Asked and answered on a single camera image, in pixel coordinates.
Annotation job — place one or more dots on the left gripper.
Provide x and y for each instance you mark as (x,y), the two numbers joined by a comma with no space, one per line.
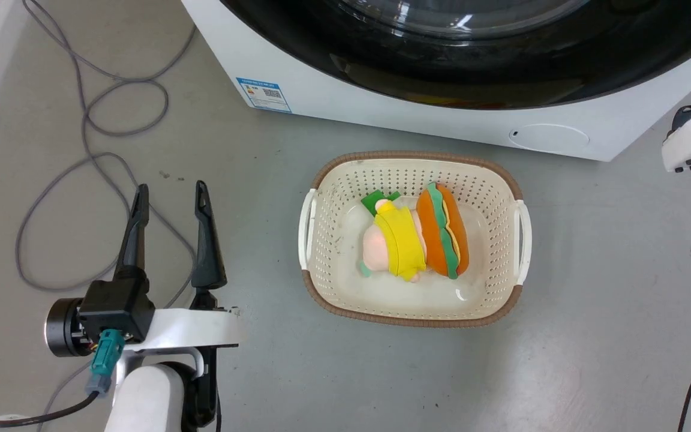
(117,306)

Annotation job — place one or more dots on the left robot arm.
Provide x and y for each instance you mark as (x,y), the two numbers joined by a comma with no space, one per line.
(147,396)

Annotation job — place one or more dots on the black round washing machine door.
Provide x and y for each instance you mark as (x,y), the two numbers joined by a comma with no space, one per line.
(501,72)

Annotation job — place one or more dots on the white washing machine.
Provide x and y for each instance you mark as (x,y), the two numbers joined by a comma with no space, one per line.
(381,108)

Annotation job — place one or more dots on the blue energy label sticker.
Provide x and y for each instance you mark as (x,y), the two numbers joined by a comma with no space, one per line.
(264,95)

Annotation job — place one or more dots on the cream perforated laundry basket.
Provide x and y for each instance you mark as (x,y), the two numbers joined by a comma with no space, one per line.
(345,198)

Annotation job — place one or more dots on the round white filter cover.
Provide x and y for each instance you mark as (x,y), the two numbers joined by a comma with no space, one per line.
(549,138)

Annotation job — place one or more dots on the pink doll in yellow dress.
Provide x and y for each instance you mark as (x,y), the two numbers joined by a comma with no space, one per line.
(402,243)

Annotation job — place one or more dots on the orange hot dog plush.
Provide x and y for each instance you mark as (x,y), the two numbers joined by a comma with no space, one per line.
(435,240)

